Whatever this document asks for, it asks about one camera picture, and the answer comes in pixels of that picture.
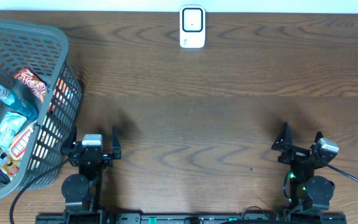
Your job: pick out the light blue wipes pack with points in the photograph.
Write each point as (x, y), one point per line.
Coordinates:
(9, 127)

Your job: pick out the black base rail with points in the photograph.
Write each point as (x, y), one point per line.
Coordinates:
(136, 218)

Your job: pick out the cream chips snack bag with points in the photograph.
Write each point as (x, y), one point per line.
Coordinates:
(11, 158)

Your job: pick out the red Top snack wrapper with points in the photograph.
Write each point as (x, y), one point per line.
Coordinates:
(33, 82)

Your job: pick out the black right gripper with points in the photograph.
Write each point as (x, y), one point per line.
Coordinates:
(295, 153)

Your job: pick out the blue mouthwash bottle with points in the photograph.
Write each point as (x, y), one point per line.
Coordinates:
(9, 98)

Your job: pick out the grey plastic mesh basket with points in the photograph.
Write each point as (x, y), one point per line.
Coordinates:
(44, 51)

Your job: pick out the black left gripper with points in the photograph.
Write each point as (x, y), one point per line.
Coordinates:
(107, 158)

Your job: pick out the white barcode scanner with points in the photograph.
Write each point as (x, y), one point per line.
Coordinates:
(192, 27)

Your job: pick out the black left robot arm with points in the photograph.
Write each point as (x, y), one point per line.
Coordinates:
(82, 191)

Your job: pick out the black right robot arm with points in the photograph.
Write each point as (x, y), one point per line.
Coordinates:
(307, 192)

